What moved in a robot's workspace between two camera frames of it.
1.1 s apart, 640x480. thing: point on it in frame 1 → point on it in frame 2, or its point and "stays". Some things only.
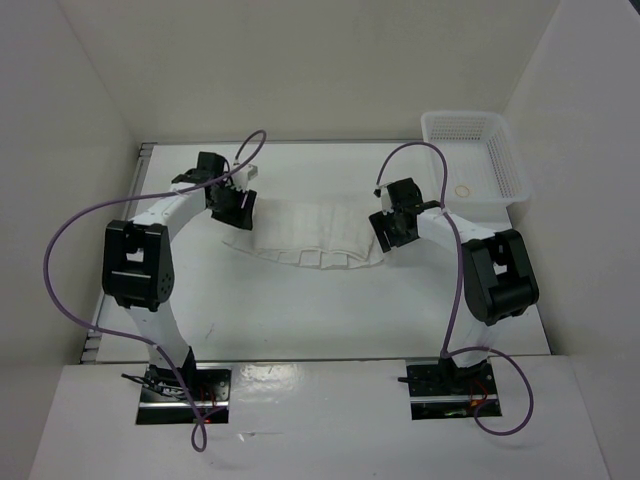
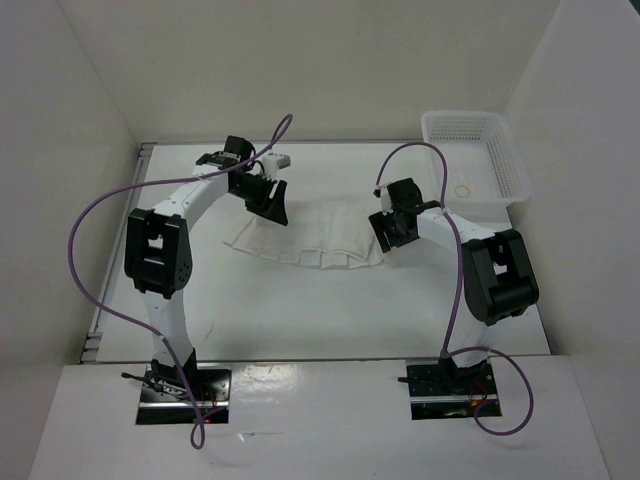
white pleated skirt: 310,232 stays
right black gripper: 380,223 stays
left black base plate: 164,399 stays
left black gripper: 241,217 → 276,209
